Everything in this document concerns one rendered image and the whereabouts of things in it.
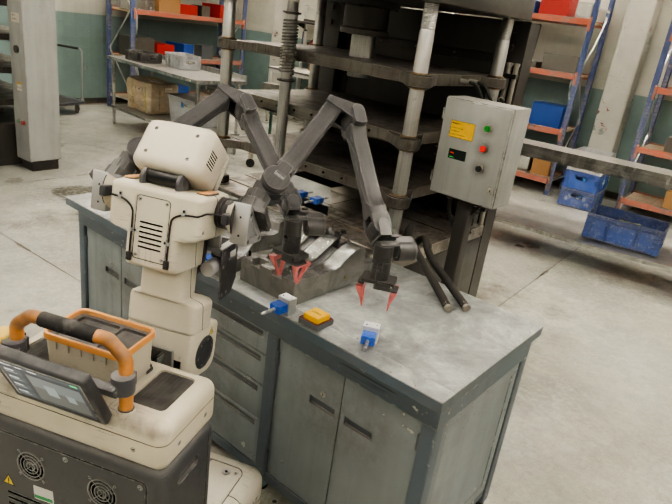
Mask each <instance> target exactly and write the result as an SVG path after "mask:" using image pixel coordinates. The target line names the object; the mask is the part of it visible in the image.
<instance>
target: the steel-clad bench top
mask: <svg viewBox="0 0 672 504"><path fill-rule="evenodd" d="M65 197H66V198H68V199H70V200H71V201H73V202H75V203H77V204H79V205H80V206H82V207H84V208H86V209H88V210H90V211H91V212H93V213H95V214H97V215H99V216H100V217H102V218H104V219H106V220H108V221H110V222H111V220H110V211H106V212H105V211H101V210H97V209H93V208H91V193H85V194H77V195H70V196H65ZM111 223H112V222H111ZM240 274H241V270H240V271H238V272H237V273H236V277H235V280H234V283H233V286H232V288H231V289H233V290H235V291H237V292H239V293H241V294H242V295H244V296H246V297H248V298H250V299H251V300H253V301H255V302H257V303H259V304H261V305H262V306H264V307H266V308H268V309H270V303H271V302H274V301H276V300H278V299H277V298H275V297H273V296H271V295H269V294H267V293H265V292H264V291H262V290H260V289H258V288H256V287H254V286H252V285H250V284H248V283H247V282H245V281H243V280H241V279H240ZM390 275H391V276H396V277H398V278H397V282H396V284H395V285H399V286H400V287H399V290H398V293H397V295H396V297H395V298H394V300H393V301H392V302H391V304H390V306H389V309H388V311H386V309H387V304H388V299H389V294H390V292H386V291H381V290H376V289H373V285H374V284H372V283H368V282H366V286H365V293H364V299H363V304H362V306H361V305H360V298H359V295H358V292H357V290H356V284H357V282H354V283H352V284H349V285H346V286H344V287H341V288H339V289H336V290H333V291H331V292H328V293H326V294H323V295H321V296H318V297H315V298H313V299H310V300H308V301H305V302H303V303H300V304H297V305H296V312H295V313H294V314H291V315H289V316H287V315H285V314H281V316H283V317H284V318H286V319H288V320H290V321H291V322H293V323H295V324H297V325H299V326H301V327H302V328H304V329H306V330H308V331H310V332H311V333H313V334H315V335H317V336H319V337H321V338H322V339H324V340H326V341H328V342H330V343H331V344H333V345H335V346H337V347H339V348H341V349H342V350H344V351H346V352H348V353H350V354H351V355H353V356H355V357H357V358H359V359H361V360H362V361H364V362H366V363H368V364H370V365H371V366H373V367H375V368H377V369H379V370H381V371H382V372H384V373H386V374H388V375H390V376H391V377H393V378H395V379H397V380H399V381H401V382H402V383H404V384H406V385H408V386H410V387H411V388H413V389H415V390H417V391H419V392H421V393H422V394H424V395H426V396H428V397H430V398H431V399H433V400H435V401H437V402H439V403H441V404H444V403H445V402H446V401H448V400H449V399H450V398H451V397H453V396H454V395H455V394H457V393H458V392H459V391H461V390H462V389H463V388H464V387H466V386H467V385H468V384H470V383H471V382H472V381H474V380H475V379H476V378H477V377H479V376H480V375H481V374H483V373H484V372H485V371H487V370H488V369H489V368H490V367H492V366H493V365H494V364H496V363H497V362H498V361H500V360H501V359H502V358H503V357H505V356H506V355H507V354H509V353H510V352H511V351H513V350H514V349H515V348H517V347H518V346H519V345H520V344H522V343H523V342H524V341H526V340H527V339H528V338H530V337H531V336H532V335H533V334H535V333H536V332H537V331H539V330H540V329H541V328H543V327H544V326H543V325H541V324H538V323H536V322H534V321H531V320H529V319H526V318H524V317H522V316H519V315H517V314H514V313H512V312H510V311H507V310H505V309H502V308H500V307H498V306H495V305H493V304H490V303H488V302H486V301H483V300H481V299H478V298H476V297H474V296H471V295H469V294H466V293H464V292H462V291H460V293H461V294H462V295H463V297H464V298H465V299H466V301H467V302H468V303H469V305H470V306H471V309H470V310H469V311H467V312H464V311H463V309H462V308H461V307H460V305H459V304H458V303H457V301H456V300H455V298H454V297H453V296H452V294H451V293H450V291H449V290H448V289H447V287H446V286H445V284H442V283H440V282H438V283H439V284H440V286H441V288H442V290H443V291H444V293H445V295H446V297H447V298H448V300H449V302H450V304H451V306H452V310H451V311H450V312H445V310H444V308H443V307H442V305H441V303H440V301H439V299H438V297H437V296H436V294H435V292H434V290H433V288H432V286H431V285H430V283H429V281H428V279H427V277H426V276H423V275H421V274H418V273H416V272H413V271H411V270H409V269H406V268H404V267H401V266H399V265H397V264H394V263H391V269H390ZM316 307H317V308H319V309H321V310H323V311H325V312H327V313H329V314H330V317H331V318H333V319H334V322H333V325H331V326H329V327H326V328H324V329H322V330H320V331H318V332H316V331H314V330H312V329H310V328H309V327H307V326H305V325H303V324H301V323H299V322H298V320H299V316H301V315H304V312H306V311H308V310H311V309H313V308H316ZM365 321H369V322H374V323H378V324H381V326H380V332H379V337H378V341H377V344H375V345H374V347H373V346H369V345H368V347H367V350H366V352H363V351H362V349H363V346H364V344H360V340H361V335H362V329H363V324H364V322H365Z"/></svg>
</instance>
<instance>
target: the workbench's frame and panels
mask: <svg viewBox="0 0 672 504"><path fill-rule="evenodd" d="M66 204H67V205H69V206H70V207H72V208H74V209H76V210H77V211H78V222H79V245H80V278H81V309H82V308H88V309H92V310H96V311H99V312H102V313H106V314H109V315H112V316H116V317H119V318H122V319H126V320H128V318H129V305H130V294H131V290H132V289H133V288H136V287H138V286H141V278H142V266H138V265H135V264H131V263H128V262H127V261H126V259H125V255H126V244H127V233H128V231H126V230H124V229H122V228H120V227H119V226H117V225H115V224H113V223H111V222H110V221H108V220H106V219H104V218H102V217H100V216H99V215H97V214H95V213H93V212H91V211H90V210H88V209H86V208H84V207H82V206H80V205H79V204H77V203H75V202H73V201H71V200H70V199H68V198H66ZM218 288H219V281H217V280H215V279H213V278H211V277H207V276H204V275H203V274H202V272H200V273H198V274H197V275H196V283H195V291H194V293H197V294H201V295H204V296H207V297H209V298H211V300H212V309H211V316H210V318H213V319H216V320H217V323H218V325H217V333H216V340H215V348H214V355H213V359H212V362H211V364H210V365H209V367H208V368H207V369H206V370H205V371H203V372H202V373H201V374H199V376H202V377H205V378H208V379H209V380H211V381H212V383H213V384H214V404H213V414H212V416H211V418H210V419H209V420H210V422H211V424H212V435H211V439H212V440H214V441H215V442H216V443H217V444H219V445H220V446H221V447H223V448H224V449H225V450H226V451H228V452H229V453H230V454H231V455H233V456H234V457H235V458H236V459H238V460H239V461H240V462H242V463H244V464H247V465H250V466H253V467H255V468H256V469H258V470H259V472H260V473H261V476H262V489H265V488H266V487H267V485H268V484H269V485H271V486H272V487H273V488H274V489H276V490H277V491H278V492H280V493H281V494H282V495H283V496H285V497H286V498H287V499H288V500H290V501H291V502H292V503H293V504H484V501H485V500H486V499H487V496H488V493H489V489H490V486H491V482H492V479H493V475H494V472H495V468H496V465H497V461H498V458H499V454H500V451H501V447H502V444H503V440H504V437H505V433H506V429H507V426H508V422H509V419H510V415H511V412H512V408H513V405H514V401H515V398H516V394H517V391H518V387H519V384H520V380H521V377H522V373H523V370H524V366H525V362H526V359H527V356H528V353H529V349H530V346H531V342H533V341H534V340H535V339H536V338H538V337H539V336H540V335H541V333H542V330H543V328H541V329H540V330H539V331H537V332H536V333H535V334H533V335H532V336H531V337H530V338H528V339H527V340H526V341H524V342H523V343H522V344H520V345H519V346H518V347H517V348H515V349H514V350H513V351H511V352H510V353H509V354H507V355H506V356H505V357H503V358H502V359H501V360H500V361H498V362H497V363H496V364H494V365H493V366H492V367H490V368H489V369H488V370H487V371H485V372H484V373H483V374H481V375H480V376H479V377H477V378H476V379H475V380H474V381H472V382H471V383H470V384H468V385H467V386H466V387H464V388H463V389H462V390H461V391H459V392H458V393H457V394H455V395H454V396H453V397H451V398H450V399H449V400H448V401H446V402H445V403H444V404H441V403H439V402H437V401H435V400H433V399H431V398H430V397H428V396H426V395H424V394H422V393H421V392H419V391H417V390H415V389H413V388H411V387H410V386H408V385H406V384H404V383H402V382H401V381H399V380H397V379H395V378H393V377H391V376H390V375H388V374H386V373H384V372H382V371H381V370H379V369H377V368H375V367H373V366H371V365H370V364H368V363H366V362H364V361H362V360H361V359H359V358H357V357H355V356H353V355H351V354H350V353H348V352H346V351H344V350H342V349H341V348H339V347H337V346H335V345H333V344H331V343H330V342H328V341H326V340H324V339H322V338H321V337H319V336H317V335H315V334H313V333H311V332H310V331H308V330H306V329H304V328H302V327H301V326H299V325H297V324H295V323H293V322H291V321H290V320H288V319H286V318H284V317H283V316H281V315H277V314H275V313H274V312H271V313H268V314H265V315H261V312H263V311H266V310H268V308H266V307H264V306H262V305H261V304H259V303H257V302H255V301H253V300H251V299H250V298H248V297H246V296H244V295H242V294H241V293H239V292H237V291H235V290H233V289H231V291H230V293H228V294H227V295H226V296H225V297H223V298H222V299H221V300H220V301H218Z"/></svg>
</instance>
